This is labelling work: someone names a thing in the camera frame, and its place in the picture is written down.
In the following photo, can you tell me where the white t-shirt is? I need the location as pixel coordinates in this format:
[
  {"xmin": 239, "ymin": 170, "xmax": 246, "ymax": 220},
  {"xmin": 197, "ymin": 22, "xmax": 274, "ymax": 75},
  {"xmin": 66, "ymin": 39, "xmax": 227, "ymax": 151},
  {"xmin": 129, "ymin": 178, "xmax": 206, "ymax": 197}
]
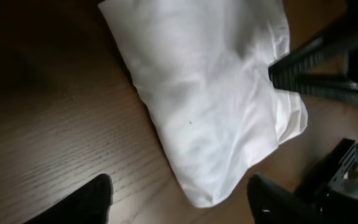
[{"xmin": 99, "ymin": 0, "xmax": 308, "ymax": 208}]

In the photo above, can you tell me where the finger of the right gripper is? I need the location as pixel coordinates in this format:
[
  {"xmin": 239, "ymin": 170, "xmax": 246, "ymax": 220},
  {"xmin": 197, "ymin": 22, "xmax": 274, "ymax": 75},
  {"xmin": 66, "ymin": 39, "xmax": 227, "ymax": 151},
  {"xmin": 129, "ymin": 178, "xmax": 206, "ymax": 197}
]
[{"xmin": 271, "ymin": 74, "xmax": 358, "ymax": 106}]

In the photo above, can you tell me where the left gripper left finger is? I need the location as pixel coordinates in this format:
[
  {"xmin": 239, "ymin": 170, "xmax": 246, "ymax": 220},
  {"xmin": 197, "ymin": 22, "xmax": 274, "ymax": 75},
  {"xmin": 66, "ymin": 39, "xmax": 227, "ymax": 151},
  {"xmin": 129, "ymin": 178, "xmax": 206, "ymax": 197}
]
[{"xmin": 25, "ymin": 174, "xmax": 113, "ymax": 224}]

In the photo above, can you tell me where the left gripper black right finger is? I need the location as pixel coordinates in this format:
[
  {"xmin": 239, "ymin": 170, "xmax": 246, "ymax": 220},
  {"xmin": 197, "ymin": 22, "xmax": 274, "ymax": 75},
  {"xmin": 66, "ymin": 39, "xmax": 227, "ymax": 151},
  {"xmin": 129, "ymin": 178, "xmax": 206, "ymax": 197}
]
[{"xmin": 247, "ymin": 173, "xmax": 325, "ymax": 224}]

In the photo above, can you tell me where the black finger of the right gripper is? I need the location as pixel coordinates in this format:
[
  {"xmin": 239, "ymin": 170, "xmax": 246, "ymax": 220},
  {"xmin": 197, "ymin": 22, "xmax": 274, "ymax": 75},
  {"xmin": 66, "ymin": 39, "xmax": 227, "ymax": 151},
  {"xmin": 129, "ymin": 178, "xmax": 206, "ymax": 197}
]
[{"xmin": 268, "ymin": 35, "xmax": 350, "ymax": 78}]

